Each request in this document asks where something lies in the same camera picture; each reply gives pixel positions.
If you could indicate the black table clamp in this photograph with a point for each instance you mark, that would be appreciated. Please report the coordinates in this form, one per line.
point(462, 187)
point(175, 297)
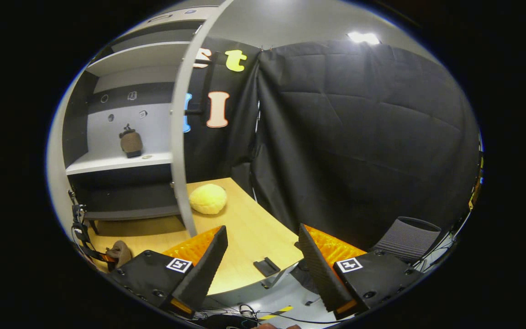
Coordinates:
point(266, 266)

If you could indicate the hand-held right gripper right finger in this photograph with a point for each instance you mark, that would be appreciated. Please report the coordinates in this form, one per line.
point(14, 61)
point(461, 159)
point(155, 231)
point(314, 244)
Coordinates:
point(320, 274)

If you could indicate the black backdrop cloth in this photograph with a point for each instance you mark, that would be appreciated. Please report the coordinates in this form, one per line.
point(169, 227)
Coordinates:
point(359, 137)

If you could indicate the grey mesh chair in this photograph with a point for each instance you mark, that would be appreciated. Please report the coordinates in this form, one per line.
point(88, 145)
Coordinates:
point(407, 240)

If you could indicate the brown fuzzy shoe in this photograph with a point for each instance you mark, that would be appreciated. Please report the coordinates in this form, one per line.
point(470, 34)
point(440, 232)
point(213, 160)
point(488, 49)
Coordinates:
point(130, 142)
point(120, 253)

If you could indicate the yellow black striped tape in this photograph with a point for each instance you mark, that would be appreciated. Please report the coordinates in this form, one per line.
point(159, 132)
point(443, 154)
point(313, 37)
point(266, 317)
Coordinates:
point(276, 313)

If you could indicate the yellow plush ball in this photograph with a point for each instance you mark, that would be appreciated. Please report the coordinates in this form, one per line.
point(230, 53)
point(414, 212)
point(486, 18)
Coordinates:
point(208, 198)

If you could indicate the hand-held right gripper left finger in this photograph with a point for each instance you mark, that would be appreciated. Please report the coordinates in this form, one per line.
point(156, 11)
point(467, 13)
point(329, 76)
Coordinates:
point(203, 274)

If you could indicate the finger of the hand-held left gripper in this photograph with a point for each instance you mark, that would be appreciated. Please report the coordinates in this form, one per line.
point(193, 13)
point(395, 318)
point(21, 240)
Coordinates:
point(105, 259)

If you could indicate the small ceiling light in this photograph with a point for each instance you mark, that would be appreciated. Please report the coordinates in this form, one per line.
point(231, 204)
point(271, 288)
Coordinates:
point(363, 38)

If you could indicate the white shoe cabinet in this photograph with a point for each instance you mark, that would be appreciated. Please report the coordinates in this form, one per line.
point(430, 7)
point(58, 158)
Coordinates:
point(117, 162)

